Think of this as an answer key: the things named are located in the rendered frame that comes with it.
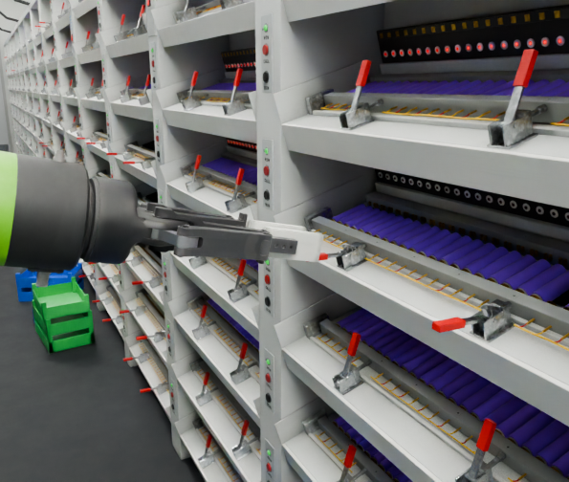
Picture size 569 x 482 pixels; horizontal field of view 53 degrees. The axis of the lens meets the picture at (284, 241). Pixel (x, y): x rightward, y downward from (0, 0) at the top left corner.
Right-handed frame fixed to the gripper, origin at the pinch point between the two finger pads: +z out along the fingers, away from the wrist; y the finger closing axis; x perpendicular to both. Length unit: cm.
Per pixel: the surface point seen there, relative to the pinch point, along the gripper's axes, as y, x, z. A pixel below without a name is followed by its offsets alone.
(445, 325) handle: 11.9, -4.6, 13.2
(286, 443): -33, -44, 29
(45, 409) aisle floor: -156, -99, 7
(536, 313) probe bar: 15.0, -1.9, 22.3
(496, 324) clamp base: 12.4, -4.2, 20.1
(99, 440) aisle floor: -127, -96, 20
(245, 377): -58, -42, 31
